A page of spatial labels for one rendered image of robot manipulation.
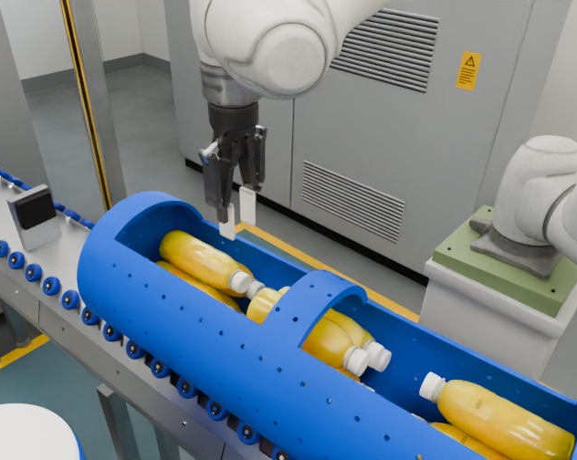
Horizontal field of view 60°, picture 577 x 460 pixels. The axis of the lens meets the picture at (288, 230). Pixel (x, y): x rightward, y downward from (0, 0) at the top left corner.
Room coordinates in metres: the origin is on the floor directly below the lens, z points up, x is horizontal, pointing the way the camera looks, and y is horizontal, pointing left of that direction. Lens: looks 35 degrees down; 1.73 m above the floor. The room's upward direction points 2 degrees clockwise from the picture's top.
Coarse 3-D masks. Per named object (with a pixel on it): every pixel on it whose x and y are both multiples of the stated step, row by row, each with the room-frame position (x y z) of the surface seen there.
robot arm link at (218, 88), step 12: (204, 72) 0.68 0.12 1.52; (216, 72) 0.66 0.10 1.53; (204, 84) 0.68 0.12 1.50; (216, 84) 0.67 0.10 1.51; (228, 84) 0.66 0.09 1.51; (204, 96) 0.69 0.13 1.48; (216, 96) 0.67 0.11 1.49; (228, 96) 0.66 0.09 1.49; (240, 96) 0.67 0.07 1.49; (252, 96) 0.68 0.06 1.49
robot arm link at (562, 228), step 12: (576, 192) 0.79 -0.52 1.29; (564, 204) 0.83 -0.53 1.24; (576, 204) 0.78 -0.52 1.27; (552, 216) 0.83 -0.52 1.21; (564, 216) 0.80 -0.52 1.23; (576, 216) 0.77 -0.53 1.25; (552, 228) 0.82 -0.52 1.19; (564, 228) 0.79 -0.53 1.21; (576, 228) 0.76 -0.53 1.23; (552, 240) 0.82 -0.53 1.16; (564, 240) 0.79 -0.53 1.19; (576, 240) 0.76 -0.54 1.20; (564, 252) 0.79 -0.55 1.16; (576, 252) 0.76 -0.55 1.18; (576, 264) 0.77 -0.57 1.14
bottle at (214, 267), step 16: (176, 240) 0.79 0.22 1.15; (192, 240) 0.79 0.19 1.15; (176, 256) 0.77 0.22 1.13; (192, 256) 0.75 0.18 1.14; (208, 256) 0.74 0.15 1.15; (224, 256) 0.75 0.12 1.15; (192, 272) 0.74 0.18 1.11; (208, 272) 0.72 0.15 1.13; (224, 272) 0.71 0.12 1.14; (224, 288) 0.71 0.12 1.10
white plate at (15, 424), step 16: (0, 416) 0.46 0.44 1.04; (16, 416) 0.46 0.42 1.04; (32, 416) 0.47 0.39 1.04; (48, 416) 0.47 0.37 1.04; (0, 432) 0.44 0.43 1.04; (16, 432) 0.44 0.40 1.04; (32, 432) 0.44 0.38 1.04; (48, 432) 0.44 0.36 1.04; (64, 432) 0.44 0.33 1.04; (0, 448) 0.41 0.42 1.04; (16, 448) 0.41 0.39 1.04; (32, 448) 0.41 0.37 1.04; (48, 448) 0.41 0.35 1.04; (64, 448) 0.41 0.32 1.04
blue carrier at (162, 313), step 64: (128, 256) 0.67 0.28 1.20; (256, 256) 0.80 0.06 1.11; (128, 320) 0.61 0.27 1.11; (192, 320) 0.55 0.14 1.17; (384, 320) 0.63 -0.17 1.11; (256, 384) 0.45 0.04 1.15; (320, 384) 0.42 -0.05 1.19; (384, 384) 0.58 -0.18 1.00; (512, 384) 0.50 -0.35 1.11; (320, 448) 0.38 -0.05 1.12; (384, 448) 0.35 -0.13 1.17; (448, 448) 0.33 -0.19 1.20; (576, 448) 0.32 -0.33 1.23
